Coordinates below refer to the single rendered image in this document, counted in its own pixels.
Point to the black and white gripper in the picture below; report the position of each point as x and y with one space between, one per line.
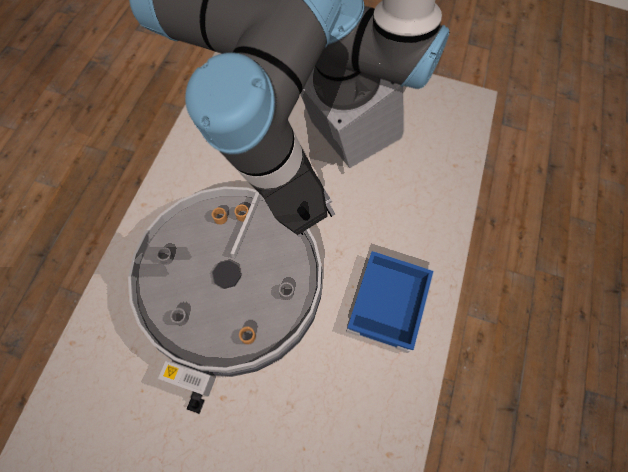
294 193

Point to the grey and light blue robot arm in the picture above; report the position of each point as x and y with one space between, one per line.
241 106

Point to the grey metal ring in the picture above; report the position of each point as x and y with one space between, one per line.
175 312
286 284
163 250

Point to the bronze bushing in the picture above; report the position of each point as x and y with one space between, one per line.
247 329
241 208
219 211

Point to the blue crate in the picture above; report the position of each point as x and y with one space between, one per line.
392 302

